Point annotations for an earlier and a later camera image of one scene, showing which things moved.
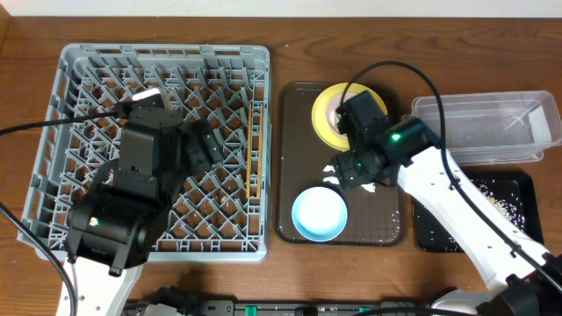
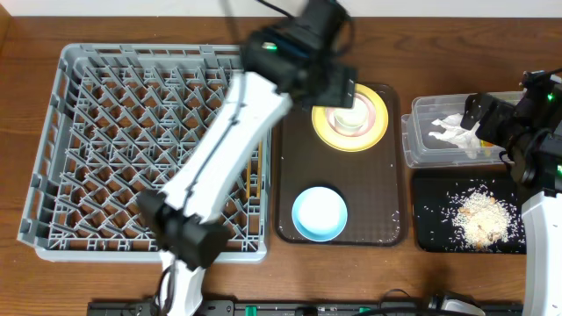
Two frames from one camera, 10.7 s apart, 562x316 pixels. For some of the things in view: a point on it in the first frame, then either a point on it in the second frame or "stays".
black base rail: (279, 308) stays
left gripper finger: (211, 140) -> (336, 90)
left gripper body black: (176, 143) -> (333, 88)
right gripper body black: (348, 171) -> (476, 111)
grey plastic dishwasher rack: (222, 214) stays
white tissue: (369, 186) -> (456, 133)
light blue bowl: (319, 213) stays
